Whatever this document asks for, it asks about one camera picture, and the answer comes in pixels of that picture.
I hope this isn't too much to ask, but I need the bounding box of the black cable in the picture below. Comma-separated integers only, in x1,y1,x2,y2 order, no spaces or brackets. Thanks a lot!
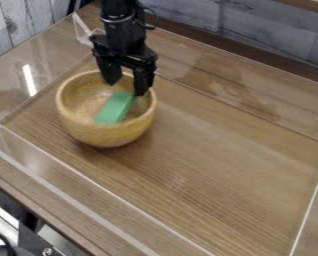
0,231,17,256

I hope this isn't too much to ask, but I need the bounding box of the black metal bracket with bolt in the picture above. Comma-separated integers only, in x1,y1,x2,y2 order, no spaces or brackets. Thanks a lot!
17,224,55,256

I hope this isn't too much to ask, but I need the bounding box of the green rectangular block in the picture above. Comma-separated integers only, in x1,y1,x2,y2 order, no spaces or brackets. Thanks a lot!
95,91,135,124

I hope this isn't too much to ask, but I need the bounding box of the wooden bowl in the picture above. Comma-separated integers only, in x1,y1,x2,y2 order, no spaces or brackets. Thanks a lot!
55,70,158,148

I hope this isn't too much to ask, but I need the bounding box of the clear acrylic corner bracket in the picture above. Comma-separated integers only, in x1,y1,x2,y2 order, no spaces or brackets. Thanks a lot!
72,13,104,48

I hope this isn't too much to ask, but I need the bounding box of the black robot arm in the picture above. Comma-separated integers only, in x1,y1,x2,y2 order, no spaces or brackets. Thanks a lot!
90,0,159,96

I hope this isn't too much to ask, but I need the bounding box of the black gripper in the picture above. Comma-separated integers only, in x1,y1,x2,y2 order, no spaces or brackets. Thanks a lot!
90,16,158,96

